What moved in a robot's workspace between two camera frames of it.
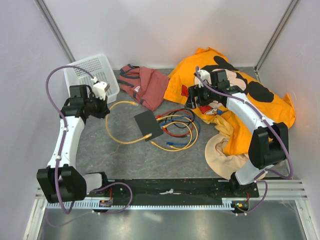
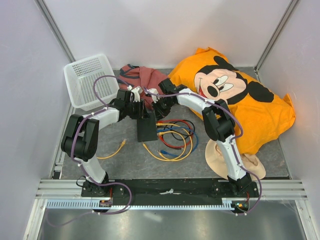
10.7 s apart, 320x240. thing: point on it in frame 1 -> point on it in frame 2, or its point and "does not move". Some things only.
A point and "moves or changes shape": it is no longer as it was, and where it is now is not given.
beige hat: (225, 165) does not move
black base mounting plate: (188, 188) does not move
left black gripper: (104, 107) -> (142, 112)
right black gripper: (194, 91) -> (159, 113)
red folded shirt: (148, 86) does not move
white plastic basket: (89, 71) does not move
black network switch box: (148, 124) moves or changes shape
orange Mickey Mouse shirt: (220, 120) does not move
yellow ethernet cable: (127, 143) -> (107, 156)
